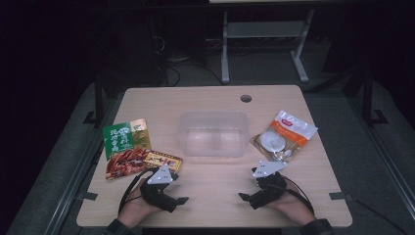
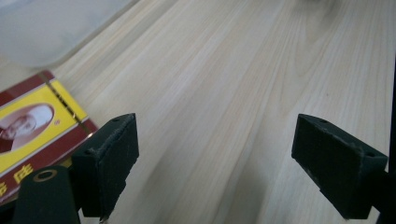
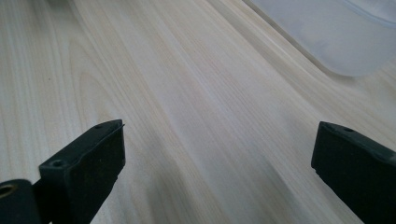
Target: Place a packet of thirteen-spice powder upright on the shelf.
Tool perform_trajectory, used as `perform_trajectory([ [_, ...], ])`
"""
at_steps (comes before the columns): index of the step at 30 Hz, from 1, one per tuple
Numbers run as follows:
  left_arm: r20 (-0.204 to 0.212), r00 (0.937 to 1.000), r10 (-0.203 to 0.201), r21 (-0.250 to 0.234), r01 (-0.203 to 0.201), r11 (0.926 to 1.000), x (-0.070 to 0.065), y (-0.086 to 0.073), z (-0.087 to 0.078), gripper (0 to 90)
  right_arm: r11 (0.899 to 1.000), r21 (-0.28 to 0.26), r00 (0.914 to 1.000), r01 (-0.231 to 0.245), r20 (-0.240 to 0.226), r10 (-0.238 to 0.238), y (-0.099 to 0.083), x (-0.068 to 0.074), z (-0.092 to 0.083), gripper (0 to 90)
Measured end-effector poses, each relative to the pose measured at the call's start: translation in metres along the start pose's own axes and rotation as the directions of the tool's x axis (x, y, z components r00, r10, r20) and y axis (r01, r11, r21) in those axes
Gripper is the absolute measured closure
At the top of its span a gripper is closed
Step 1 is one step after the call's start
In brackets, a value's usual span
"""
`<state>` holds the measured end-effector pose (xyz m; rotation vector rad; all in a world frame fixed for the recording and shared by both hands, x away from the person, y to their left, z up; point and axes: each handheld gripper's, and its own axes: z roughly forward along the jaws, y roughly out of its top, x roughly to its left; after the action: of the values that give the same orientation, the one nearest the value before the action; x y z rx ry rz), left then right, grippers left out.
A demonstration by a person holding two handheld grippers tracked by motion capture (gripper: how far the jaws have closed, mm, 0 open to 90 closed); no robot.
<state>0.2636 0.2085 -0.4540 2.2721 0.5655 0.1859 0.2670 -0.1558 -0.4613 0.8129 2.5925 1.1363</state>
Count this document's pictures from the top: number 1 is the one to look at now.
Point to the black metal stand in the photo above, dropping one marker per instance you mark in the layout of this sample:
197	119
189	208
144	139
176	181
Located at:
98	104
368	101

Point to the clear plastic container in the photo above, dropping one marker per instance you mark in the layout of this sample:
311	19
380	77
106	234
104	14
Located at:
213	134

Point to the green and red food packet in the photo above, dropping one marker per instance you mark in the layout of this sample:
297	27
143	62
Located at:
124	147

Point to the white metal stand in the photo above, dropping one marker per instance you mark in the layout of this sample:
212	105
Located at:
264	29

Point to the white and orange food packet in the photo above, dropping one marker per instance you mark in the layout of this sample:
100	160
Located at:
280	138

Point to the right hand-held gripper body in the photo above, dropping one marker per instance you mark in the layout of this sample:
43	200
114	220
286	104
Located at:
270	189

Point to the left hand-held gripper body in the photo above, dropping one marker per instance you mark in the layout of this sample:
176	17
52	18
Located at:
160	178

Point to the small yellow brown packet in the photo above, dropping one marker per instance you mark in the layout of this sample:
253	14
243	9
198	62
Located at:
163	161

